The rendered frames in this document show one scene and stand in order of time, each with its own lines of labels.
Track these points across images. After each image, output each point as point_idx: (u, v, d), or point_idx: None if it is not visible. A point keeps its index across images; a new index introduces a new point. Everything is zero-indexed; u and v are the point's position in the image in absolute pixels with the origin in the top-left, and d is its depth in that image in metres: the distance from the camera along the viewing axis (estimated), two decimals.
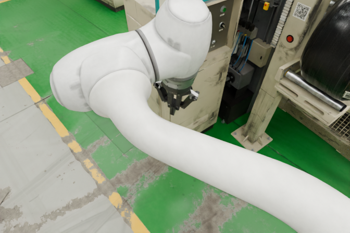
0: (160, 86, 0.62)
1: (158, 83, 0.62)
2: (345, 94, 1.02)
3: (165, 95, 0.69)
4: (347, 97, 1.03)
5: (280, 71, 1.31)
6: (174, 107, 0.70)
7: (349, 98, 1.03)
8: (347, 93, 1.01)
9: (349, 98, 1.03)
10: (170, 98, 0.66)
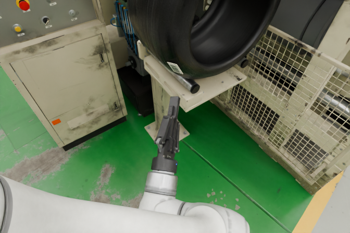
0: None
1: (158, 144, 0.65)
2: (171, 67, 0.78)
3: (168, 119, 0.69)
4: (176, 71, 0.79)
5: (138, 46, 1.06)
6: None
7: (178, 72, 0.79)
8: (171, 65, 0.76)
9: (178, 72, 0.78)
10: None
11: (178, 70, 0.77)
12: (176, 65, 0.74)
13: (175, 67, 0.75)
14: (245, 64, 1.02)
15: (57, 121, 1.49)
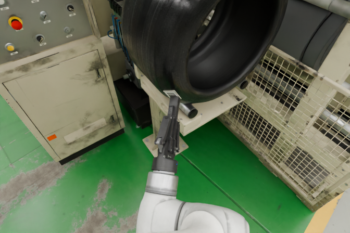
0: None
1: (158, 144, 0.65)
2: (168, 95, 0.74)
3: (168, 119, 0.69)
4: None
5: (135, 65, 1.03)
6: None
7: None
8: (167, 93, 0.73)
9: None
10: None
11: None
12: (174, 91, 0.71)
13: (173, 93, 0.73)
14: (245, 86, 0.99)
15: (52, 137, 1.46)
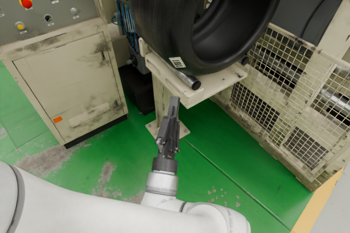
0: None
1: (158, 144, 0.65)
2: (173, 63, 0.78)
3: (168, 119, 0.69)
4: (178, 66, 0.80)
5: (140, 43, 1.07)
6: None
7: (181, 66, 0.80)
8: (173, 61, 0.77)
9: (181, 65, 0.79)
10: None
11: (180, 64, 0.79)
12: (179, 59, 0.75)
13: (178, 61, 0.77)
14: (246, 62, 1.03)
15: (58, 119, 1.50)
